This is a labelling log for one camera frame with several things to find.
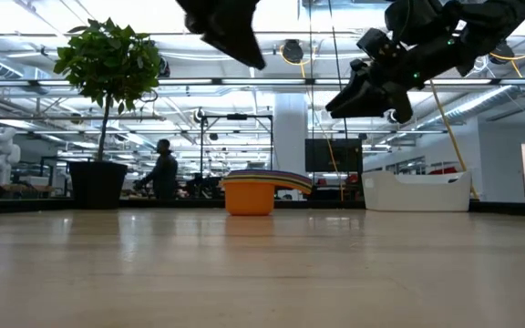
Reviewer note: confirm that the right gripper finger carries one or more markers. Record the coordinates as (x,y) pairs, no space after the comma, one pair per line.
(353,89)
(372,108)

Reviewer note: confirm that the white humanoid robot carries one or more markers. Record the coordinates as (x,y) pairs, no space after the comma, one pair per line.
(2,155)

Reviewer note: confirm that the person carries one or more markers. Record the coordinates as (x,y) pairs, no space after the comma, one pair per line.
(164,171)

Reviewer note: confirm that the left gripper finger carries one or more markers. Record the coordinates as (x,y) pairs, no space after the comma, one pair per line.
(244,43)

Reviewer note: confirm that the orange measuring cup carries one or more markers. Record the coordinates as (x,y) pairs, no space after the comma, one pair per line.
(249,200)

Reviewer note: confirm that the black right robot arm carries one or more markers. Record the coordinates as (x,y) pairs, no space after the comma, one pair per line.
(495,23)

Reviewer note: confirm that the black monitor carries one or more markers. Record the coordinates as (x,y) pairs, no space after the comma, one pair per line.
(333,155)

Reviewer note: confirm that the black gantry frame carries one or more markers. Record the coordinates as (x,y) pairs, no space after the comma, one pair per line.
(237,117)

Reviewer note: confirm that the green plant in black pot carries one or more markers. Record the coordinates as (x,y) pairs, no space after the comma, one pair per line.
(98,184)

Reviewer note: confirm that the white plastic basket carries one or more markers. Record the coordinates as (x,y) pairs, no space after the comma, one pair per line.
(417,193)

